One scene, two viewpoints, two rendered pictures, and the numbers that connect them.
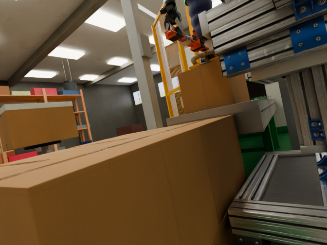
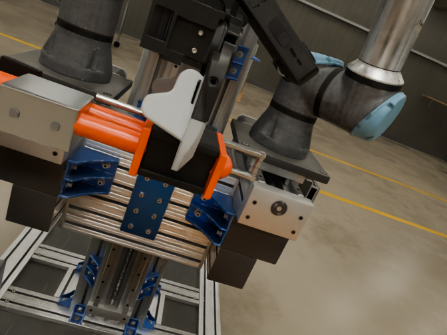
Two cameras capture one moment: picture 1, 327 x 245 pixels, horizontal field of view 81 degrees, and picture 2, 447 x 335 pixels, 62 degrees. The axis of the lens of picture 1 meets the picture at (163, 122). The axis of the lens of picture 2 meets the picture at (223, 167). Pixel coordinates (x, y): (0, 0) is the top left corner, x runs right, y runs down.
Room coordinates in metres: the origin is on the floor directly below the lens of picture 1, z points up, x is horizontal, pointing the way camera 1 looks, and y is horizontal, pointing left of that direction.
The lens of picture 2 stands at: (1.45, 0.11, 1.25)
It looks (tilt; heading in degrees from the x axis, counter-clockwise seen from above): 20 degrees down; 222
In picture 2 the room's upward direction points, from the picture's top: 23 degrees clockwise
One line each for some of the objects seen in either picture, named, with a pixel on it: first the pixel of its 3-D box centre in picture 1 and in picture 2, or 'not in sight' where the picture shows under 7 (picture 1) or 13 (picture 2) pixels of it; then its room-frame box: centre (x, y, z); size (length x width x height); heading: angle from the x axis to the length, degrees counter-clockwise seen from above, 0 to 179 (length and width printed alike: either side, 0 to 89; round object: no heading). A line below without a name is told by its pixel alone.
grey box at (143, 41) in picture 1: (145, 46); not in sight; (2.53, 0.03, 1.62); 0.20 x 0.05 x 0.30; 147
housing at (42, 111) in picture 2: (184, 40); (47, 111); (1.32, -0.26, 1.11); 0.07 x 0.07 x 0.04; 55
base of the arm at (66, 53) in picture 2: not in sight; (81, 48); (1.11, -0.72, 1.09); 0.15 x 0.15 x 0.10
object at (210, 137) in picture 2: (173, 35); (179, 152); (1.21, -0.18, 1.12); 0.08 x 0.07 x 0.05; 145
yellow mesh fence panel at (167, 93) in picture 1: (175, 85); not in sight; (2.64, -0.27, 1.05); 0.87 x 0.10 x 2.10; 19
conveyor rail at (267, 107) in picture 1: (269, 107); not in sight; (2.21, -1.24, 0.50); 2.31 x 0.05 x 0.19; 147
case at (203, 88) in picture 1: (217, 92); not in sight; (1.70, -0.52, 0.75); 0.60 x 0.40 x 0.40; 145
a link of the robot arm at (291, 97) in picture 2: not in sight; (309, 82); (0.71, -0.42, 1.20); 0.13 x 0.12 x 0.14; 101
